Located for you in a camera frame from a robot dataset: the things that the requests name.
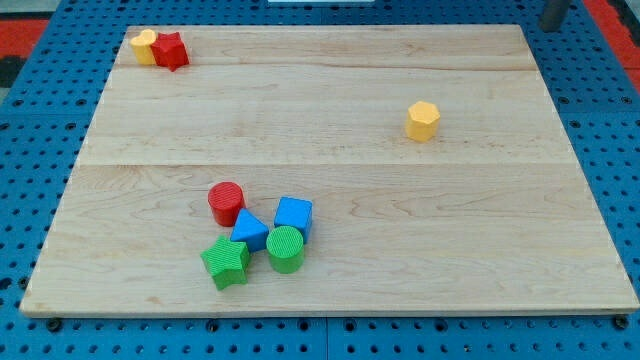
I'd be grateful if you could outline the blue triangle block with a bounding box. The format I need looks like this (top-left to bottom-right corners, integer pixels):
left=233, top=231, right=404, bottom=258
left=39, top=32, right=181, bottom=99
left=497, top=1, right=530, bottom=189
left=230, top=208, right=269, bottom=253

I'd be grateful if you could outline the red cylinder block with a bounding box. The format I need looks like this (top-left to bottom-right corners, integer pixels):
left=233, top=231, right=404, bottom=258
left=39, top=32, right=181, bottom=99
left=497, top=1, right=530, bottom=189
left=207, top=181, right=245, bottom=227

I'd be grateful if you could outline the green cylinder block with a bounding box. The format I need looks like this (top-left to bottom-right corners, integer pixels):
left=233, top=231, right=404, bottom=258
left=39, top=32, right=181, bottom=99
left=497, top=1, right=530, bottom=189
left=266, top=226, right=305, bottom=274

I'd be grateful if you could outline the yellow heart block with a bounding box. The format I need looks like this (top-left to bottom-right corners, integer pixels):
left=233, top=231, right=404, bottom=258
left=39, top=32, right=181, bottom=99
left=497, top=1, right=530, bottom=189
left=129, top=29, right=157, bottom=66

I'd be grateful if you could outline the yellow hexagon block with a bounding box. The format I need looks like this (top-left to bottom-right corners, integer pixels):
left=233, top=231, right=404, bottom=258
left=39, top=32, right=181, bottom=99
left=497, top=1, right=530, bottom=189
left=405, top=101, right=440, bottom=142

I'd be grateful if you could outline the red star block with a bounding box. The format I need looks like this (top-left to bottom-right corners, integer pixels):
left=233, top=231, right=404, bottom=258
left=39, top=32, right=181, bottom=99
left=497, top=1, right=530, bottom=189
left=150, top=32, right=190, bottom=72

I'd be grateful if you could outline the blue cube block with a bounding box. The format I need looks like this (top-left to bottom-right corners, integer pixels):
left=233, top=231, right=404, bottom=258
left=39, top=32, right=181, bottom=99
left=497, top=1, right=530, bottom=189
left=274, top=197, right=313, bottom=244

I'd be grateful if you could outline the wooden board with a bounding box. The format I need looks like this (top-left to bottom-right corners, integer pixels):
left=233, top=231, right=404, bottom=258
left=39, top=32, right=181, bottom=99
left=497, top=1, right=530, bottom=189
left=20, top=25, right=639, bottom=318

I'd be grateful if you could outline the green star block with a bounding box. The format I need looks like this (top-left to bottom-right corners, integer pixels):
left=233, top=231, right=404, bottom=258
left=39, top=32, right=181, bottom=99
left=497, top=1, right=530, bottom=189
left=200, top=235, right=251, bottom=291

